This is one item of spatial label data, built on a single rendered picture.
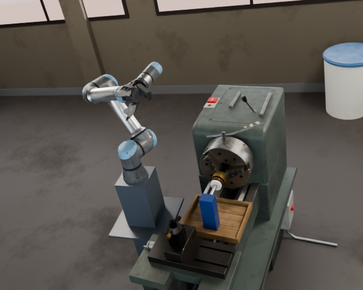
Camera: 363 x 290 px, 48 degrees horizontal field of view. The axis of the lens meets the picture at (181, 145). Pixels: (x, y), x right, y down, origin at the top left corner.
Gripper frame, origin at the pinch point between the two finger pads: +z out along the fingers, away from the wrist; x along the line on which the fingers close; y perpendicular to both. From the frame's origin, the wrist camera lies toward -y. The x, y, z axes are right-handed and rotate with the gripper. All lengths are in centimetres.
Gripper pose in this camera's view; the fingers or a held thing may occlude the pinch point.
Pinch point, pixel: (122, 109)
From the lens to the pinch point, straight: 196.9
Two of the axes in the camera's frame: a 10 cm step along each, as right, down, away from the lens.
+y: -8.5, -2.1, 4.8
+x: -2.1, -7.1, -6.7
